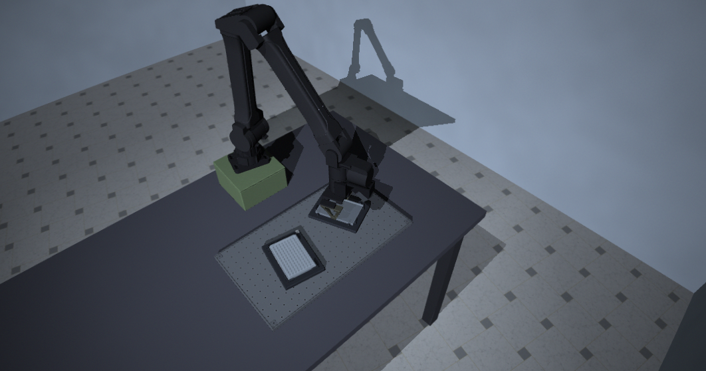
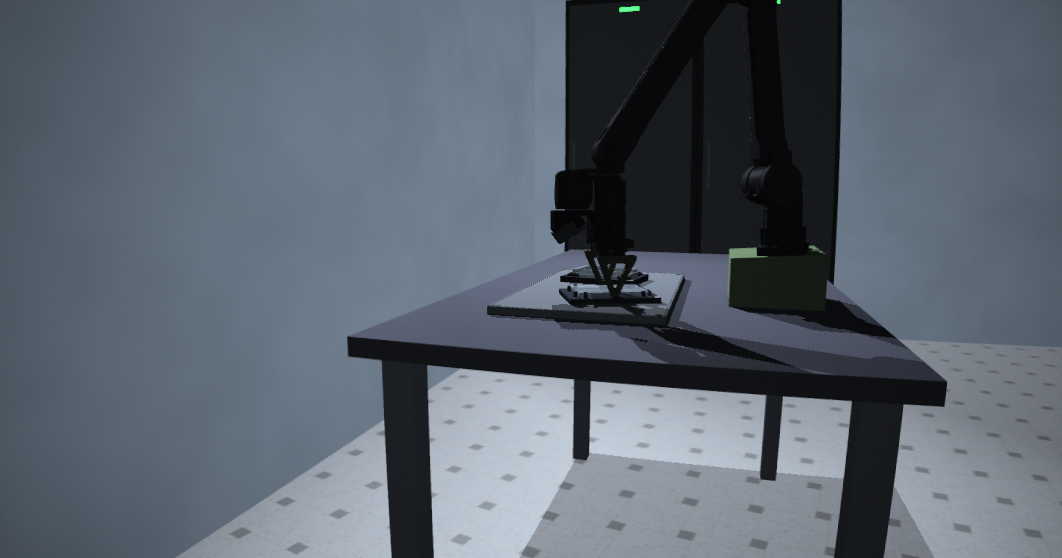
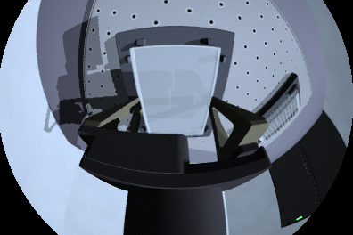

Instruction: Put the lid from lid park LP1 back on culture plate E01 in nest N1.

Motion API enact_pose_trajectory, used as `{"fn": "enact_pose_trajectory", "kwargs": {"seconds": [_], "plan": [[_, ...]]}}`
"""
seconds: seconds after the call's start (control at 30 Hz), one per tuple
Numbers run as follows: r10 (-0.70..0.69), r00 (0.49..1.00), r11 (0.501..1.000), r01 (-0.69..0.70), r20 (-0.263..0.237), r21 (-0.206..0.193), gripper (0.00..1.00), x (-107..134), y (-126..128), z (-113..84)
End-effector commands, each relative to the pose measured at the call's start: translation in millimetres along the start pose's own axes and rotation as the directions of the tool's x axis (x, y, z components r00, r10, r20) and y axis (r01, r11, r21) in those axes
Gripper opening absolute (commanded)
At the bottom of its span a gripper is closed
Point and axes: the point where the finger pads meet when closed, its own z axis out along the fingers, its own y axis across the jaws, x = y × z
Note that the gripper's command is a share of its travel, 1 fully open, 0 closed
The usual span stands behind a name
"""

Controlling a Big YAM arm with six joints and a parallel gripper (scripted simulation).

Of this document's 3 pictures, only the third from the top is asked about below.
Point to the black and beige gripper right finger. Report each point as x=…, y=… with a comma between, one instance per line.
x=248, y=127

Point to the black rectangular plate holder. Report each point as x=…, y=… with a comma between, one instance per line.
x=288, y=88

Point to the grey multi-well plate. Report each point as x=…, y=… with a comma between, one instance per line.
x=282, y=115

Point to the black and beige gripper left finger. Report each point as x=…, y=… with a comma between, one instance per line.
x=109, y=119

